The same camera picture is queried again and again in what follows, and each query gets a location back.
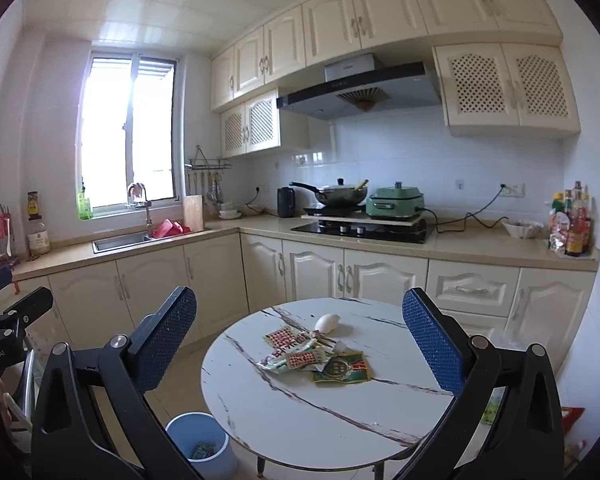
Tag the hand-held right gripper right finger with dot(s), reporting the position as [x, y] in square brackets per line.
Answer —
[435, 345]

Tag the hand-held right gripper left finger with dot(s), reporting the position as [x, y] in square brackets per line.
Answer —
[167, 335]

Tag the dark green red packet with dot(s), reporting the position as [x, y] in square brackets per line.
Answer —
[345, 370]

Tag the small white scrap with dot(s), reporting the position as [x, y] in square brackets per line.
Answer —
[339, 348]

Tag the blue plastic bin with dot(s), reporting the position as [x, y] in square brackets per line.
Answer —
[215, 430]

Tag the red white snack packet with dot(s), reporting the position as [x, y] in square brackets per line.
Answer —
[305, 358]
[275, 361]
[284, 338]

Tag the person's left hand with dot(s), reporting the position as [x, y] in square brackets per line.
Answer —
[12, 410]

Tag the orange tape strip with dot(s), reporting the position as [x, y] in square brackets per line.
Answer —
[15, 287]

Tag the cream base cabinets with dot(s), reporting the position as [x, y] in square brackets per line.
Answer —
[145, 280]

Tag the large clear oil bottle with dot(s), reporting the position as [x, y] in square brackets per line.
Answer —
[38, 242]

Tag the green printed bag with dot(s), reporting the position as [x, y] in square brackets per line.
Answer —
[494, 407]

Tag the dark bottle yellow label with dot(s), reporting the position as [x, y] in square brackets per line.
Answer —
[33, 206]

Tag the steel sink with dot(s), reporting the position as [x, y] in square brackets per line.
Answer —
[120, 242]

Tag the red plastic basket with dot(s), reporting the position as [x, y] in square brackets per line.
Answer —
[167, 229]

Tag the white eggshell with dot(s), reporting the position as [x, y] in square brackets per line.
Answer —
[326, 323]

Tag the green soap bottle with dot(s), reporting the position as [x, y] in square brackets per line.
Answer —
[84, 207]

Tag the steel faucet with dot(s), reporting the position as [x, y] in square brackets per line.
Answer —
[148, 215]

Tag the wooden cutting board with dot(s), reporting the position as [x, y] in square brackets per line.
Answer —
[193, 215]

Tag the round marble table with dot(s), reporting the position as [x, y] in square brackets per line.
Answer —
[330, 420]

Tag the black gas hob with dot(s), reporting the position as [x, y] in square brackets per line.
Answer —
[360, 232]

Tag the stacked white bowls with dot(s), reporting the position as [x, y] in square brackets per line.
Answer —
[229, 213]

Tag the white ruffled bowl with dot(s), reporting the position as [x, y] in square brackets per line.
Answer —
[522, 230]

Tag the green electric cooker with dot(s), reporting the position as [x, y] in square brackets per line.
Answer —
[395, 205]

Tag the red box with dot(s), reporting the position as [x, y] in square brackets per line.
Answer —
[572, 417]

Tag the black induction cooker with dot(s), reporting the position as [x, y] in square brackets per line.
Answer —
[330, 209]

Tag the black electric kettle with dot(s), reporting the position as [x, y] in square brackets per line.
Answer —
[286, 204]

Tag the wok with lid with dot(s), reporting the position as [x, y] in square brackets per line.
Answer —
[337, 194]

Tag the cluster of condiment bottles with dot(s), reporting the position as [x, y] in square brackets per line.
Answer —
[575, 230]

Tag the window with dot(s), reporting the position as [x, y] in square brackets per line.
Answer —
[110, 135]

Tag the small lattice door cabinet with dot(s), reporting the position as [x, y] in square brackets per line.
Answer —
[260, 122]

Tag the large lattice door cabinet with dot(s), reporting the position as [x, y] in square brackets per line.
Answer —
[480, 85]

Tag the range hood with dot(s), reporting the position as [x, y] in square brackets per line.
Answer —
[310, 102]

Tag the wall utensil rack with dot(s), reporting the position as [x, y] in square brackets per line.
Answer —
[210, 162]

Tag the cream wall cabinet row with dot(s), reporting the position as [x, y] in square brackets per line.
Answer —
[330, 25]

